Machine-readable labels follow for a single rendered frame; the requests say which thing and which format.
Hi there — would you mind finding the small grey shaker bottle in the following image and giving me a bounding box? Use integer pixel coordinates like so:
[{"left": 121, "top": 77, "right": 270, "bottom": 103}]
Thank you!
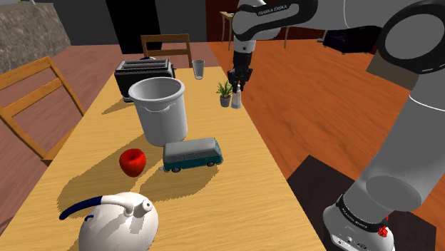
[{"left": 230, "top": 84, "right": 242, "bottom": 110}]

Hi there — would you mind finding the wooden dining table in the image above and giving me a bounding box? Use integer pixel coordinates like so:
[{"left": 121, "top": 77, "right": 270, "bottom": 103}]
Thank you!
[{"left": 0, "top": 66, "right": 327, "bottom": 251}]

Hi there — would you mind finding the small green potted plant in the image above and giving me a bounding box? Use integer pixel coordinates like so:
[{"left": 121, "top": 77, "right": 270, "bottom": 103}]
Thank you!
[{"left": 215, "top": 80, "right": 233, "bottom": 108}]

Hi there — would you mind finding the large white pot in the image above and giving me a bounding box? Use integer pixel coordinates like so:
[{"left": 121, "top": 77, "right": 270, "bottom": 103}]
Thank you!
[{"left": 128, "top": 76, "right": 189, "bottom": 148}]

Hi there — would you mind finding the dark robot stand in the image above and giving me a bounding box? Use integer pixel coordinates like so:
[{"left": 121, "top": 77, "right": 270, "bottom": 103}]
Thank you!
[{"left": 286, "top": 154, "right": 437, "bottom": 251}]

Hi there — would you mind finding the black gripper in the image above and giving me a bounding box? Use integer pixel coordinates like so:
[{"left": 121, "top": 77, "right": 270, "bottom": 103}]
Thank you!
[{"left": 227, "top": 51, "right": 254, "bottom": 93}]

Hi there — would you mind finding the clear drinking glass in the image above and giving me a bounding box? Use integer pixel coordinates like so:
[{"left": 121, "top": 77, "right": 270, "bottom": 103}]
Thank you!
[{"left": 191, "top": 59, "right": 205, "bottom": 81}]

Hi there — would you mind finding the red apple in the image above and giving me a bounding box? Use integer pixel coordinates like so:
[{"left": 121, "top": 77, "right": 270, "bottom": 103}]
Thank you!
[{"left": 119, "top": 148, "right": 147, "bottom": 178}]

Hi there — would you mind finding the small wooden side table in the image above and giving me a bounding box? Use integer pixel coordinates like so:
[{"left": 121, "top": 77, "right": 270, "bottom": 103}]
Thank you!
[{"left": 220, "top": 10, "right": 290, "bottom": 51}]

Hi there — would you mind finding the black toaster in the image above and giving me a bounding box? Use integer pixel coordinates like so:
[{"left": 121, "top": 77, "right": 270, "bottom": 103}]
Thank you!
[{"left": 113, "top": 58, "right": 177, "bottom": 103}]

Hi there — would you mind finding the white kettle with blue handle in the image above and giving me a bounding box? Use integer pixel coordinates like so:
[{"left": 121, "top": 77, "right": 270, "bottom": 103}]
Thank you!
[{"left": 58, "top": 191, "right": 160, "bottom": 251}]

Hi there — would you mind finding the wooden chair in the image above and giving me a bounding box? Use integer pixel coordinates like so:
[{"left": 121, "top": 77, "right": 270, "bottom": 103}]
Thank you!
[
  {"left": 0, "top": 56, "right": 87, "bottom": 167},
  {"left": 140, "top": 34, "right": 194, "bottom": 69}
]

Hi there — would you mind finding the grey stone counter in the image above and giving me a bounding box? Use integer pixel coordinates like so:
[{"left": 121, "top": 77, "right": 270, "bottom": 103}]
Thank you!
[{"left": 0, "top": 2, "right": 73, "bottom": 75}]

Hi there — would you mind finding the teal and grey toy van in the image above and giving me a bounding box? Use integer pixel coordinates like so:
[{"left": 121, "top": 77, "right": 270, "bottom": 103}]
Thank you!
[{"left": 162, "top": 137, "right": 224, "bottom": 173}]

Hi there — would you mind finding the dark low furniture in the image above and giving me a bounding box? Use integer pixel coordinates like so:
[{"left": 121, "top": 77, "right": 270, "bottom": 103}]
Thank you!
[{"left": 317, "top": 25, "right": 383, "bottom": 56}]

